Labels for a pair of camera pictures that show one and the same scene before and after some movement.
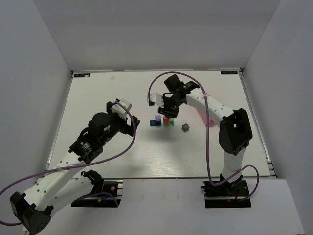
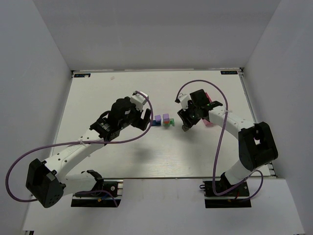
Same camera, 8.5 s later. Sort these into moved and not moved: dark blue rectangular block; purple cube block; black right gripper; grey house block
Moved: black right gripper
Not moved: grey house block; purple cube block; dark blue rectangular block
